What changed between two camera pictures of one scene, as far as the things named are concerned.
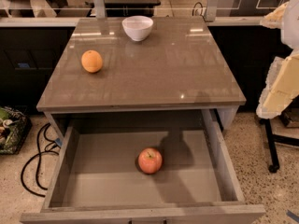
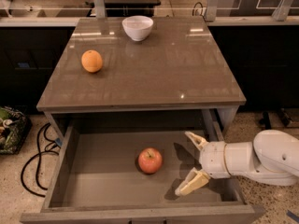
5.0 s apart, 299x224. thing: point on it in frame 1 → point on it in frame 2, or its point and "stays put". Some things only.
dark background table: (130, 3) stays put
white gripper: (291, 23) → (212, 159)
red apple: (149, 161) stays put
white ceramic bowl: (137, 27) stays put
